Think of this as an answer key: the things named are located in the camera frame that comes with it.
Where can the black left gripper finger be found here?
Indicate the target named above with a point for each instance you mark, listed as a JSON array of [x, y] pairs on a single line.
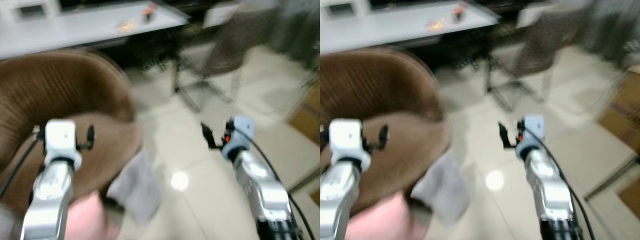
[[91, 136], [383, 136]]

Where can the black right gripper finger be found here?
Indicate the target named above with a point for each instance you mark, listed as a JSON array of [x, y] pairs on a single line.
[[505, 136], [207, 137]]

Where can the grey pillow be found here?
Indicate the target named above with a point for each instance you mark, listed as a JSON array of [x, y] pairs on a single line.
[[136, 187], [442, 190]]

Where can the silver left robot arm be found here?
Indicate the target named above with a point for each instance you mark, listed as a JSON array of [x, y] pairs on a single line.
[[50, 200], [340, 200]]

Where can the brown round velvet sofa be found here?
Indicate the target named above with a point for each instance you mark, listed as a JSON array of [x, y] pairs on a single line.
[[55, 85], [375, 85]]

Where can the pink pillow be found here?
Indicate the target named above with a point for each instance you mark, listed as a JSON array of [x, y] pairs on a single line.
[[87, 220], [385, 220]]

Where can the brown cardboard box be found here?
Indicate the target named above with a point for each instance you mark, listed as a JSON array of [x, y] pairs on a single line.
[[307, 117], [622, 112], [631, 197]]

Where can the grey metal stand leg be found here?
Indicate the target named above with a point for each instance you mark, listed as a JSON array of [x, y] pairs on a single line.
[[612, 177], [305, 179]]

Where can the brown mesh metal-legged chair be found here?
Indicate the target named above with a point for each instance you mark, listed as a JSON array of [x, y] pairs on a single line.
[[542, 42], [235, 42]]

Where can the long white table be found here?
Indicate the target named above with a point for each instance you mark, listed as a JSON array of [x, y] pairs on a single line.
[[395, 25], [85, 27]]

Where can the orange snack packet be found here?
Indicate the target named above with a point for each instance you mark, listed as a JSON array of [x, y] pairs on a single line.
[[126, 26], [436, 24]]

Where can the small red table item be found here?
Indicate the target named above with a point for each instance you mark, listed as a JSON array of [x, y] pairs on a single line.
[[149, 12], [459, 11]]

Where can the white glass-door cabinet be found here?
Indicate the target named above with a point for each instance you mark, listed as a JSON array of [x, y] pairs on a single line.
[[342, 8], [30, 10]]

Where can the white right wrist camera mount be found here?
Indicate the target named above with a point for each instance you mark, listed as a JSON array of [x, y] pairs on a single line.
[[241, 132], [534, 131]]

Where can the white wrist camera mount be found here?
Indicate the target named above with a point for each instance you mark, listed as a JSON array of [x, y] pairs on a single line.
[[61, 137], [241, 132], [347, 137], [534, 131]]

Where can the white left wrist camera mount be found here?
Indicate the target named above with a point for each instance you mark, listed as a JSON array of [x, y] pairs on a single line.
[[347, 137], [61, 137]]

